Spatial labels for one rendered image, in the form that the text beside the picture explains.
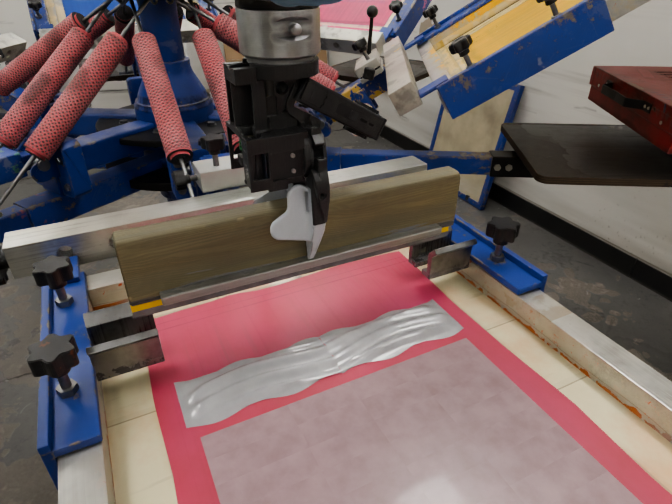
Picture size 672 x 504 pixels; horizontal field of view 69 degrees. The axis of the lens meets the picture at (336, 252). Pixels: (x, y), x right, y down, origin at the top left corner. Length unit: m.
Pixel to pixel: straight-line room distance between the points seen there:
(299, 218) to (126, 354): 0.24
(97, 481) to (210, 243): 0.23
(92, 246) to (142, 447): 0.33
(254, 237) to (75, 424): 0.24
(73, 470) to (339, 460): 0.24
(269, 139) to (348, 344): 0.28
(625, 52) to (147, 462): 2.51
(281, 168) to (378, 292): 0.29
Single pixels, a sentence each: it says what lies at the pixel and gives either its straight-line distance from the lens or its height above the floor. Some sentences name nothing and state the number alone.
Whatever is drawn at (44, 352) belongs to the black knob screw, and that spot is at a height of 1.06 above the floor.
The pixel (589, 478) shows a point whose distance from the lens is 0.56.
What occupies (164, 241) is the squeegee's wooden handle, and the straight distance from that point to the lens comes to 0.51.
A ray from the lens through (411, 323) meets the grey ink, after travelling 0.66.
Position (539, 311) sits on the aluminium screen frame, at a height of 0.99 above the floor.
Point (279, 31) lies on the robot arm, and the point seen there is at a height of 1.32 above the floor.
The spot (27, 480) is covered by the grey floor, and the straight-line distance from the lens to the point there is 1.90.
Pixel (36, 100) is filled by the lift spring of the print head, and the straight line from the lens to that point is 1.23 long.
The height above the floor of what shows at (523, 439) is 0.96.
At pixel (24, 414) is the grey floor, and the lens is 2.10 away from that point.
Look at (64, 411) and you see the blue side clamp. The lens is 0.56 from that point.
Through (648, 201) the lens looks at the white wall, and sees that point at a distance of 2.68.
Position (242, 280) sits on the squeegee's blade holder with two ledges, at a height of 1.08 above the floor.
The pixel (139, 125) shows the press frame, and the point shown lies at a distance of 1.30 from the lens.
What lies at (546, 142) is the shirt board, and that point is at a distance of 1.42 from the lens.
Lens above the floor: 1.38
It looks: 32 degrees down
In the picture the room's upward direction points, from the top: straight up
